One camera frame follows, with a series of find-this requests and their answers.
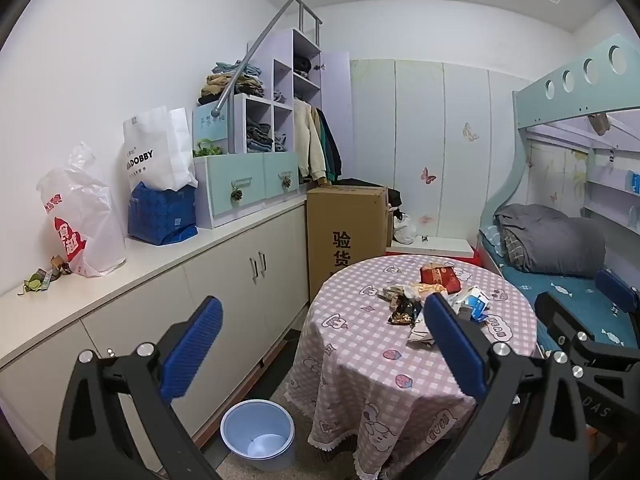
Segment white plastic bag red print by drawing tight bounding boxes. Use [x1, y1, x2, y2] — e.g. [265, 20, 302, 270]
[36, 141, 127, 278]

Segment lavender stepped cabinet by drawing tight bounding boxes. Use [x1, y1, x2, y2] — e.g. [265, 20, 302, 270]
[192, 27, 351, 231]

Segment white wardrobe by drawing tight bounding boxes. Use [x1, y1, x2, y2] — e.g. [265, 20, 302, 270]
[350, 58, 531, 261]

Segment light blue plastic bin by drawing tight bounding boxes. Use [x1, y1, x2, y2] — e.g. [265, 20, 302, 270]
[220, 400, 296, 473]

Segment plaid pillow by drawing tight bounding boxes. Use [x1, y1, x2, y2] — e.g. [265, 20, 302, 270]
[502, 227, 531, 268]

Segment pink checkered tablecloth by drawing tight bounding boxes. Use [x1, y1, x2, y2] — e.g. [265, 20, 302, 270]
[284, 255, 543, 480]

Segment black hanging jacket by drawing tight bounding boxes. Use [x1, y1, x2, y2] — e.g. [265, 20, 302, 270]
[325, 110, 343, 181]

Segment folded black clothes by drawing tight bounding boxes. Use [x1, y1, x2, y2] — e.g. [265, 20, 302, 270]
[293, 55, 321, 78]

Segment red snack packet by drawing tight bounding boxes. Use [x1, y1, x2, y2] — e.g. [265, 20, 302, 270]
[419, 264, 461, 293]

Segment small white plastic bag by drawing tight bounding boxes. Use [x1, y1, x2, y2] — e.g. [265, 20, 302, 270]
[392, 212, 417, 245]

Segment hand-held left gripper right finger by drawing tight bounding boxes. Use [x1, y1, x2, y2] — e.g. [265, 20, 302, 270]
[400, 292, 588, 480]

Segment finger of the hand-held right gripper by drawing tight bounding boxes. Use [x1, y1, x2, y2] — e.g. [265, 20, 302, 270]
[594, 268, 640, 321]
[534, 291, 640, 376]

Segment grey metal handrail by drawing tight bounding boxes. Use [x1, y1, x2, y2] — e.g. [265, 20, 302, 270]
[211, 0, 323, 118]

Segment white low platform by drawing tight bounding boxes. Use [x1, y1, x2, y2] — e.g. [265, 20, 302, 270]
[387, 237, 475, 258]

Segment blue patterned bag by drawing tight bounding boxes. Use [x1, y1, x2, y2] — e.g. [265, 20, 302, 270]
[127, 182, 199, 247]

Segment white low cabinet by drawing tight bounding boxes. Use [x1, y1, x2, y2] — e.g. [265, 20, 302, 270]
[0, 195, 311, 461]

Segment cream hanging jacket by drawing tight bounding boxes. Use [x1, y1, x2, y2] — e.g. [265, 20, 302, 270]
[293, 100, 325, 181]

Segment white wrapper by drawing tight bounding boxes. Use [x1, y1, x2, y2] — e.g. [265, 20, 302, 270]
[406, 310, 438, 348]

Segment wide turquoise drawer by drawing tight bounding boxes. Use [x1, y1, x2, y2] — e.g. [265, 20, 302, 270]
[205, 160, 266, 218]

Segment grey quilt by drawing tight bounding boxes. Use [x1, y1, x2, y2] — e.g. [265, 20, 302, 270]
[495, 204, 608, 276]

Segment green hanging jacket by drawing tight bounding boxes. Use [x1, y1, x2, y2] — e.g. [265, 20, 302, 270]
[320, 110, 333, 171]

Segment heap of black clothes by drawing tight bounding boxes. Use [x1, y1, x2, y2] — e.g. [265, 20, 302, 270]
[340, 177, 403, 211]

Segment pile of folded clothes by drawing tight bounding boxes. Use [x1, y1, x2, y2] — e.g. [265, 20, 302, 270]
[200, 60, 266, 101]

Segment turquoise bunk bed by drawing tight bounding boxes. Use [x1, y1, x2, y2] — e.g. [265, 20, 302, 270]
[477, 34, 640, 351]

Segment dark brown snack wrapper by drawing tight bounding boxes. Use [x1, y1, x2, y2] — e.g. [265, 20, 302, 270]
[389, 296, 423, 326]

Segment folded dark jeans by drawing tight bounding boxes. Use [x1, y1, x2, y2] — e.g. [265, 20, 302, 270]
[245, 117, 273, 153]

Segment brown cardboard box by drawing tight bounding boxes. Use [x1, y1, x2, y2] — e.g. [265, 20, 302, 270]
[306, 186, 393, 303]

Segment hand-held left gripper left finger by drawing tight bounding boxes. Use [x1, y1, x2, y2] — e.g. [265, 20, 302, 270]
[55, 296, 224, 480]

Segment teal printed bed sheet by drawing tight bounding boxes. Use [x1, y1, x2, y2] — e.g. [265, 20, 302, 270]
[480, 230, 640, 351]

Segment blue snack wrapper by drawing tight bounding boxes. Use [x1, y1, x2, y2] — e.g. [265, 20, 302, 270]
[452, 287, 493, 321]

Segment green crumpled paper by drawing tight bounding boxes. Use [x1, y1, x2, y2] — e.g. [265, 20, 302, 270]
[17, 272, 51, 296]

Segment narrow turquoise drawer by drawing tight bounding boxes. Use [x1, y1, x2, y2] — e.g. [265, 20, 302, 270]
[263, 152, 300, 200]

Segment white paper shopping bag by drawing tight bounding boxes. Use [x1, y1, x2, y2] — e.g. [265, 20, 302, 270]
[123, 106, 199, 193]

